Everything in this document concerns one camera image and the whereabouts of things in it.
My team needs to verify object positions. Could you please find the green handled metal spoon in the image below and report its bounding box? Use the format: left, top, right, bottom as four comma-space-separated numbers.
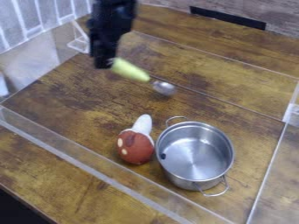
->
109, 58, 176, 96

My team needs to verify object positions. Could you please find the stainless steel pot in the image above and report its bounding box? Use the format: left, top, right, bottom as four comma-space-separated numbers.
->
154, 116, 235, 197

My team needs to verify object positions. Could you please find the clear acrylic front barrier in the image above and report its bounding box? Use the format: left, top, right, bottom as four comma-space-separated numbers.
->
0, 106, 233, 224

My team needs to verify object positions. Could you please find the clear acrylic barrier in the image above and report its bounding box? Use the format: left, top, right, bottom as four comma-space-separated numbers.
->
0, 106, 233, 224
247, 82, 299, 224

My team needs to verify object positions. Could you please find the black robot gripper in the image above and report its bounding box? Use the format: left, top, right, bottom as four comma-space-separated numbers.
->
86, 0, 137, 69

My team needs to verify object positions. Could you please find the clear acrylic corner bracket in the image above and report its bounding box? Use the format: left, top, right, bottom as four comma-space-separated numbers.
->
66, 21, 89, 54

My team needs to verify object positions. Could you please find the clear acrylic right barrier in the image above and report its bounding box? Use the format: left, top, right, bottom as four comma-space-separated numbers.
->
247, 82, 299, 224

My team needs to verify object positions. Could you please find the brown plush mushroom toy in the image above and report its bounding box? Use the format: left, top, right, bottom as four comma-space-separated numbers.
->
116, 114, 154, 165

